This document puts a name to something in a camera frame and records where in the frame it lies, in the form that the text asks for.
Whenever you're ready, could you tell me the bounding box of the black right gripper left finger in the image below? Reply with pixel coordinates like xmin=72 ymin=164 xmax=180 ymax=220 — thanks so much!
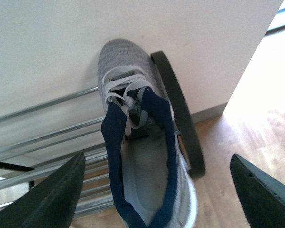
xmin=0 ymin=152 xmax=86 ymax=228

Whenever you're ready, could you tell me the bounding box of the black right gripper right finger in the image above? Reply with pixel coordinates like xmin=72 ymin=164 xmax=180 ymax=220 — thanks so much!
xmin=230 ymin=154 xmax=285 ymax=228

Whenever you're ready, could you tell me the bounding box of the black metal shoe rack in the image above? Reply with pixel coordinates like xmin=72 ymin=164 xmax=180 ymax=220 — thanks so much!
xmin=0 ymin=51 xmax=206 ymax=218

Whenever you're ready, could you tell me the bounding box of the grey knit sneaker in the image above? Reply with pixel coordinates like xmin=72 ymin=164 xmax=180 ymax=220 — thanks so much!
xmin=98 ymin=38 xmax=197 ymax=228

